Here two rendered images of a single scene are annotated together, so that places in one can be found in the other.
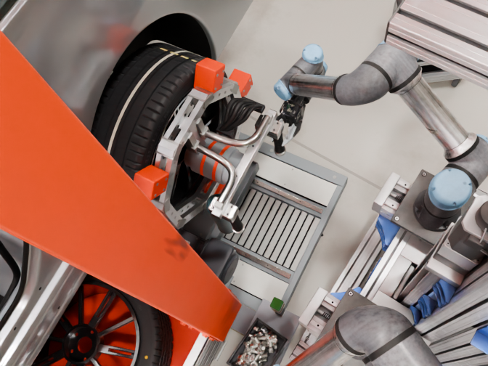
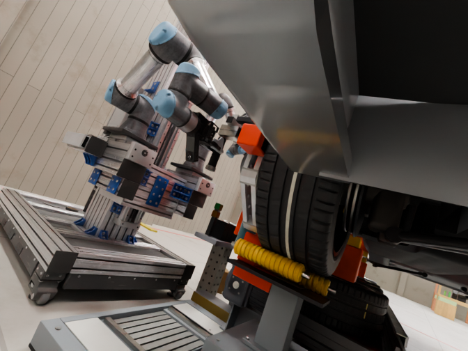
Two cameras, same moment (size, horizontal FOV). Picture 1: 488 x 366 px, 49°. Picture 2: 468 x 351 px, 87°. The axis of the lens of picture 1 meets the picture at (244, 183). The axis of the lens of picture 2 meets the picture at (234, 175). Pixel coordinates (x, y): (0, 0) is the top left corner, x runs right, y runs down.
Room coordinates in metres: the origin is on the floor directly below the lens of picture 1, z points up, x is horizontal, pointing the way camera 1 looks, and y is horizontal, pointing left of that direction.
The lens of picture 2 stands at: (1.85, -0.30, 0.59)
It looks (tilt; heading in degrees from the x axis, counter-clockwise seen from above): 10 degrees up; 167
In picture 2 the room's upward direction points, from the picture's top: 21 degrees clockwise
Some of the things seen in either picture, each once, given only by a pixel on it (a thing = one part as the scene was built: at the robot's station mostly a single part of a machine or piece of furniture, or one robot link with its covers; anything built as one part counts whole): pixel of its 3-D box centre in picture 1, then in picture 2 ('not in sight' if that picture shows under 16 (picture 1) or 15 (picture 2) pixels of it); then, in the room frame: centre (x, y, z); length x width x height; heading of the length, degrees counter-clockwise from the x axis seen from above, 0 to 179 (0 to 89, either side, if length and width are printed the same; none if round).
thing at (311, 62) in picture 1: (309, 62); (188, 85); (1.04, -0.37, 0.95); 0.11 x 0.08 x 0.11; 119
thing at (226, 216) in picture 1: (223, 209); not in sight; (0.63, 0.09, 0.93); 0.09 x 0.05 x 0.05; 44
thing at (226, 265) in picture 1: (193, 253); (264, 310); (0.72, 0.33, 0.26); 0.42 x 0.18 x 0.35; 44
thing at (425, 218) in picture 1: (439, 205); (135, 128); (0.41, -0.58, 0.87); 0.15 x 0.15 x 0.10
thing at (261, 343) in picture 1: (258, 351); (225, 230); (0.20, 0.16, 0.51); 0.20 x 0.14 x 0.13; 126
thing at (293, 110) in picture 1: (295, 107); (200, 130); (0.94, -0.27, 0.86); 0.12 x 0.08 x 0.09; 134
